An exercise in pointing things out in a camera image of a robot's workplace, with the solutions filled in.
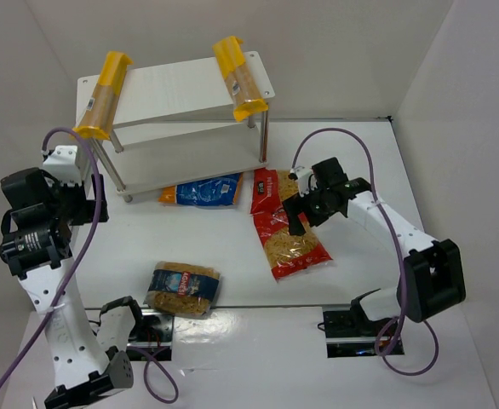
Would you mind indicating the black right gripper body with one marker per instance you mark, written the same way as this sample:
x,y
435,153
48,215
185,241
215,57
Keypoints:
x,y
302,204

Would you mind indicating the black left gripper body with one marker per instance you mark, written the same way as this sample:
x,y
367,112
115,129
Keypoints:
x,y
92,204

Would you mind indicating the red fusilli pasta bag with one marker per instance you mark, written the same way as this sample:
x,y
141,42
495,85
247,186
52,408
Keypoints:
x,y
288,254

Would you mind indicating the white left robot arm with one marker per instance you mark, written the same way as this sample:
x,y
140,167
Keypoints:
x,y
89,365

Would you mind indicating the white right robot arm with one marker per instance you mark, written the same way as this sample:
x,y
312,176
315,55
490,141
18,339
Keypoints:
x,y
432,277

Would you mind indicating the red penne pasta bag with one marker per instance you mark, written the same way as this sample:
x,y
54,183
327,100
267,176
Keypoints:
x,y
270,188

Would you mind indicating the blue pasta bag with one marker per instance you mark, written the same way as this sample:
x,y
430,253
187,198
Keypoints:
x,y
211,192

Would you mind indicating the Agnesi tagliatelle pasta bag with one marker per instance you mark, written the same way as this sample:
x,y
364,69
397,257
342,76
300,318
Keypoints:
x,y
182,289

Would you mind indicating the left yellow spaghetti pack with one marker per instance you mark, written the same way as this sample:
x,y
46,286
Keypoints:
x,y
99,112

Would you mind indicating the yellow spaghetti pack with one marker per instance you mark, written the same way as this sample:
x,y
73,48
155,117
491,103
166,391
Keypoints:
x,y
99,112
240,83

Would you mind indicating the right yellow spaghetti pack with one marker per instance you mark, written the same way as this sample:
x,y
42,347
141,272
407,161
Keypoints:
x,y
240,83

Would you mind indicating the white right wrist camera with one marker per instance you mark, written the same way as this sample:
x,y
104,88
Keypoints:
x,y
304,179

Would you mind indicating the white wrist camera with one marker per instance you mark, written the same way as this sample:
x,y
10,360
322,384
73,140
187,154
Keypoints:
x,y
304,179
63,163

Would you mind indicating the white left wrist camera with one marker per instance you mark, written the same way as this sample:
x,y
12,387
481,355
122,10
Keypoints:
x,y
63,163

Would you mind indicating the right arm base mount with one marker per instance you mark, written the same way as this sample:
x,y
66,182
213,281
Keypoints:
x,y
348,335

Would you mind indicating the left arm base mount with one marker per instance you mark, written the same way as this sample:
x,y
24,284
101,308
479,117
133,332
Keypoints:
x,y
155,334

